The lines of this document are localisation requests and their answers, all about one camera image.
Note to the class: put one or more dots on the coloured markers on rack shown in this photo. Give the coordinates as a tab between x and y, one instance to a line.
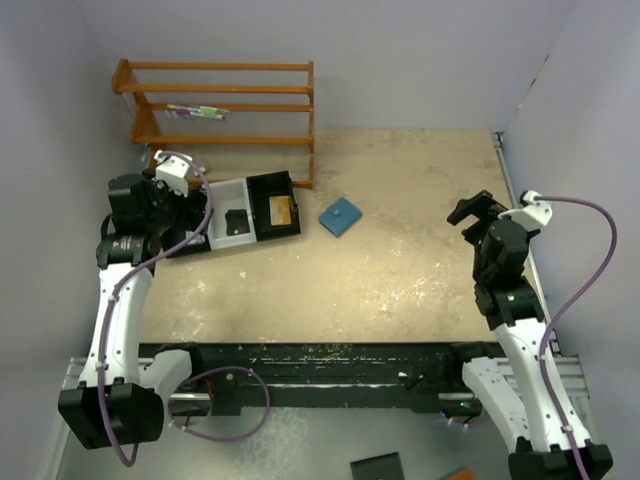
197	111

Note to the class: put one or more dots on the orange card holder on floor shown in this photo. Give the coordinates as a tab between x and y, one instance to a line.
463	473

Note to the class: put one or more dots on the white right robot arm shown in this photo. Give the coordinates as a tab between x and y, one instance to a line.
544	435

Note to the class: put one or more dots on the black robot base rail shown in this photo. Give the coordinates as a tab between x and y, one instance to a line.
420	377

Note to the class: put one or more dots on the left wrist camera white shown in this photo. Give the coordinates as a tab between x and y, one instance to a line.
172	170

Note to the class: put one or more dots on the black card holder on floor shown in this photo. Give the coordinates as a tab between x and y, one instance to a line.
382	467

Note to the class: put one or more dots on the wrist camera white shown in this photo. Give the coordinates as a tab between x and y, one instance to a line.
172	170
532	215

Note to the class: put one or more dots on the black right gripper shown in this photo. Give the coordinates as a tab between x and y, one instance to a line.
480	215

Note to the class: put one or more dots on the black VIP credit card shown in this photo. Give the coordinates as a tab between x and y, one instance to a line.
237	222

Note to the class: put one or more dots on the orange wooden rack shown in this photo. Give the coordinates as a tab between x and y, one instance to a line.
145	128

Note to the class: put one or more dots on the blue leather card holder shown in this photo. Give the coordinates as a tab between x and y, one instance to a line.
340	216

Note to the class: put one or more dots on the three-compartment sorting tray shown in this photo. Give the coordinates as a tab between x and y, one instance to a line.
252	194

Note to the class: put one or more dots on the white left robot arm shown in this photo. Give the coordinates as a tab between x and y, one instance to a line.
116	401

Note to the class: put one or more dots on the gold credit card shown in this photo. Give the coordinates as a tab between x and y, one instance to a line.
280	210

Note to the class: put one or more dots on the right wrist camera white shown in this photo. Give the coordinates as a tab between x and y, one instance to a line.
532	215

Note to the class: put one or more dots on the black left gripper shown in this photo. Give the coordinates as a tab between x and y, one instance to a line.
187	215

